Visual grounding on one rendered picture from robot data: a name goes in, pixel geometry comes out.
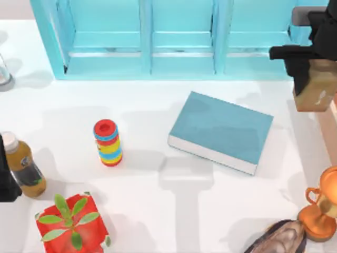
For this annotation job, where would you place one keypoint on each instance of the salmon-coloured box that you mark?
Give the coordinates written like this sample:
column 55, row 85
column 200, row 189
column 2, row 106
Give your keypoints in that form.
column 329, row 137

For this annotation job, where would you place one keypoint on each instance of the blue book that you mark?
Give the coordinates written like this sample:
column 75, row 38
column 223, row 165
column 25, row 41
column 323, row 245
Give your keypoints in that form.
column 223, row 126

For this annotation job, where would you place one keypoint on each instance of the bronze trophy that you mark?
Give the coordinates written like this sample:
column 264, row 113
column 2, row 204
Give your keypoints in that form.
column 322, row 210

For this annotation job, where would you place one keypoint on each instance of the brown shoe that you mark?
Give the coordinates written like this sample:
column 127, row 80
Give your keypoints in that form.
column 284, row 237

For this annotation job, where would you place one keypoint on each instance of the light blue rack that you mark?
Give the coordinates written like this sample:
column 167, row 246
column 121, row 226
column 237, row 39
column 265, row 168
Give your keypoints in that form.
column 105, row 39

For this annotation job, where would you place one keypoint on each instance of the stack of coloured rings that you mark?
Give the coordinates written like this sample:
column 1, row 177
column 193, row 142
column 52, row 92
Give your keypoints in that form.
column 109, row 147

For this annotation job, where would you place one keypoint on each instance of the red pot with green plant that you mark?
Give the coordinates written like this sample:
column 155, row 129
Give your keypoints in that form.
column 87, row 224

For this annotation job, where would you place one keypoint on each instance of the amber bottle with white cap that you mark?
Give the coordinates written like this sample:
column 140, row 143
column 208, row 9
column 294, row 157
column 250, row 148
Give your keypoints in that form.
column 25, row 168

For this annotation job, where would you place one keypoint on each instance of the hourglass with grey base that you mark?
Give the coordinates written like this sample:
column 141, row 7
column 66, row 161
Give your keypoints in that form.
column 4, row 79

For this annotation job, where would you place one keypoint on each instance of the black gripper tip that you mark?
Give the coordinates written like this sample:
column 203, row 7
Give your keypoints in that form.
column 5, row 179

